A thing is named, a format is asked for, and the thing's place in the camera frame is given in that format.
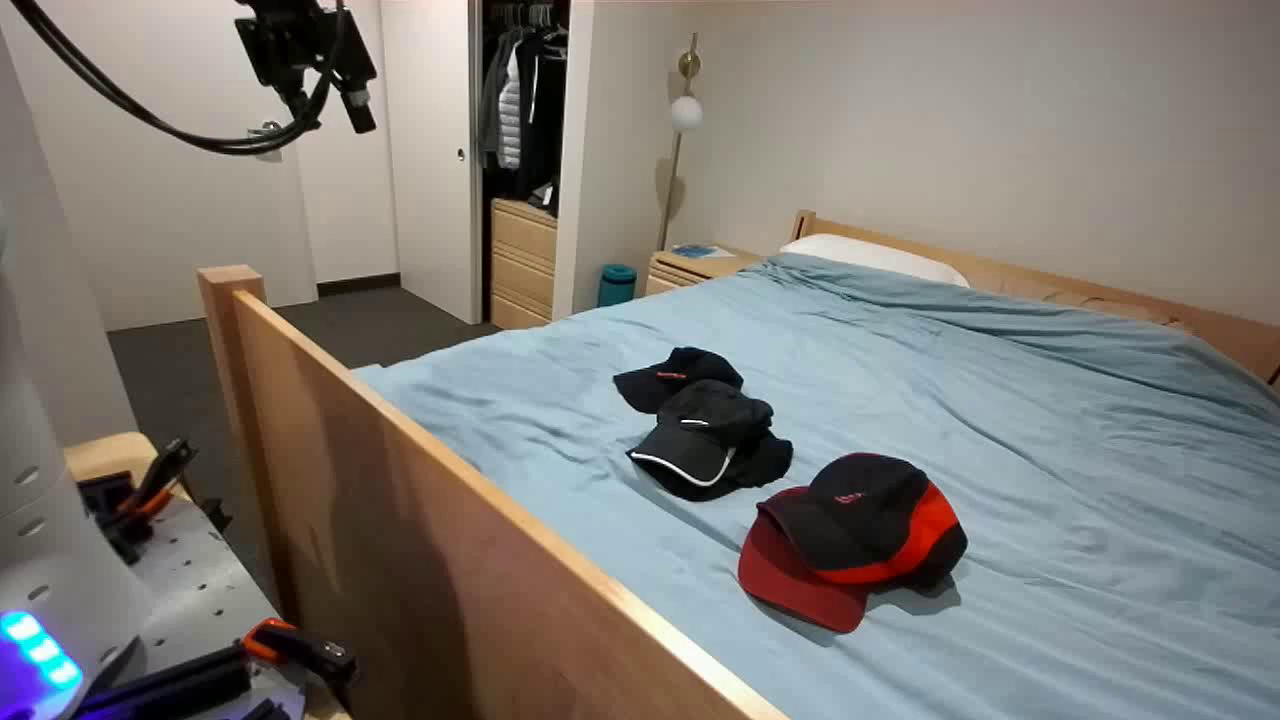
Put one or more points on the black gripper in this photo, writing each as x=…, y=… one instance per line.
x=303, y=36

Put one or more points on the red and black cap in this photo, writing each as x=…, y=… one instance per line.
x=854, y=533

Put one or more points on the black cap with white trim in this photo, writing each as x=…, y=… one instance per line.
x=707, y=441

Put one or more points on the white closet door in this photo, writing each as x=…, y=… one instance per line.
x=424, y=175

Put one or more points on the hanging closet clothes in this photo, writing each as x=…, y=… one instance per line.
x=509, y=122

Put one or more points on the white room door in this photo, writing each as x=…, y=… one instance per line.
x=203, y=225

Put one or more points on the wooden slatted dresser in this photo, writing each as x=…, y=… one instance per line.
x=521, y=263

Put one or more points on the teal waste bin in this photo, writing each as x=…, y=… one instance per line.
x=618, y=285

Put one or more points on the wooden nightstand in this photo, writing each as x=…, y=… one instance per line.
x=682, y=273

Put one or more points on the small blue book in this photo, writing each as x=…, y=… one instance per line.
x=695, y=248

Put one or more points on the light wooden board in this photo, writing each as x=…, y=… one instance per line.
x=107, y=459

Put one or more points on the orange and black clamp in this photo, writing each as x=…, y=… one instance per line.
x=314, y=653
x=153, y=484

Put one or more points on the grey perforated mounting plate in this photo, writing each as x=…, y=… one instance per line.
x=192, y=587

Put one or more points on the white pillow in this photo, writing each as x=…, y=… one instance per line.
x=864, y=253

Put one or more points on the light blue bed sheet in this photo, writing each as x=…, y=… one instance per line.
x=1067, y=441

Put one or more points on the light wooden bed frame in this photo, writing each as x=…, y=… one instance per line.
x=400, y=563

